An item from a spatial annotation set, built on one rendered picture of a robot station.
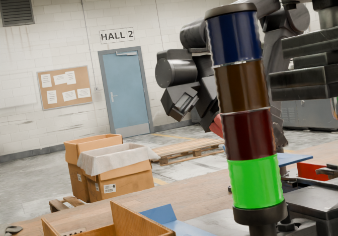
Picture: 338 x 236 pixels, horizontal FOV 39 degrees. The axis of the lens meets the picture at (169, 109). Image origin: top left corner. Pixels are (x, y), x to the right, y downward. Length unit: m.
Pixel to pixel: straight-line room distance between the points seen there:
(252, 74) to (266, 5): 0.72
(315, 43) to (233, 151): 0.28
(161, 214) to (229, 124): 0.47
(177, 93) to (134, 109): 10.93
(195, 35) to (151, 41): 11.18
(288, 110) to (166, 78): 7.66
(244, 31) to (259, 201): 0.12
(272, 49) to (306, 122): 7.10
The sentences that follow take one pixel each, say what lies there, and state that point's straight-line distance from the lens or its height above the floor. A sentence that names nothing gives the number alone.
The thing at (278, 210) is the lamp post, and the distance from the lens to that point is 0.36.
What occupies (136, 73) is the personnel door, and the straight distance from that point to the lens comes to 11.85.
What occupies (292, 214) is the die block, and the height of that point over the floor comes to 0.97.
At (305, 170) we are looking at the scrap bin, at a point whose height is 0.94.
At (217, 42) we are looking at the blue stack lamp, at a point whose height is 1.17.
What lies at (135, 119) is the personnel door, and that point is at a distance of 11.80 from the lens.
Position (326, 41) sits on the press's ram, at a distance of 0.59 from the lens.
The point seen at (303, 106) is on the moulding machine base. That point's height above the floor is 0.43.
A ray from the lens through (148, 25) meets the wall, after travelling 12.12.
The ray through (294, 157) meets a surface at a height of 1.00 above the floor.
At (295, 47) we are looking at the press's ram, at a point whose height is 1.17.
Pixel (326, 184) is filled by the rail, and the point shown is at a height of 0.99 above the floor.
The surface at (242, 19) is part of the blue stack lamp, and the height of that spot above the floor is 1.18.
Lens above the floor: 1.15
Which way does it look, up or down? 3 degrees down
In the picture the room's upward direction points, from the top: 9 degrees counter-clockwise
